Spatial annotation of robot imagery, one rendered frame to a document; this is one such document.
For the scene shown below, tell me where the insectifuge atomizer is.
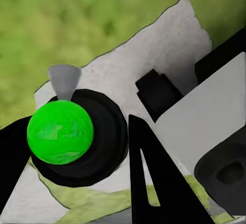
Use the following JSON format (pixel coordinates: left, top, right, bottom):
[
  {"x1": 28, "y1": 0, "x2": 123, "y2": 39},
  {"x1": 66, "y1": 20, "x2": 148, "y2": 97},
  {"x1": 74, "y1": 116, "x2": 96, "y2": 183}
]
[{"x1": 27, "y1": 64, "x2": 129, "y2": 188}]

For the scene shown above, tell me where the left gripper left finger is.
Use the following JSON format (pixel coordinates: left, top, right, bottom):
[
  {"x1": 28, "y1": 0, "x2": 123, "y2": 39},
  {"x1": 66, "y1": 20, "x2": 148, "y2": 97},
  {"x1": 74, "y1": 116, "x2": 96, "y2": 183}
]
[{"x1": 0, "y1": 116, "x2": 32, "y2": 215}]

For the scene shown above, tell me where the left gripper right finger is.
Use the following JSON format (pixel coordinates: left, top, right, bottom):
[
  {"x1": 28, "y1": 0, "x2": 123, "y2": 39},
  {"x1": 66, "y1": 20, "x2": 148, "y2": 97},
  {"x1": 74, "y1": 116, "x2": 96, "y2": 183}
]
[{"x1": 128, "y1": 114, "x2": 215, "y2": 224}]

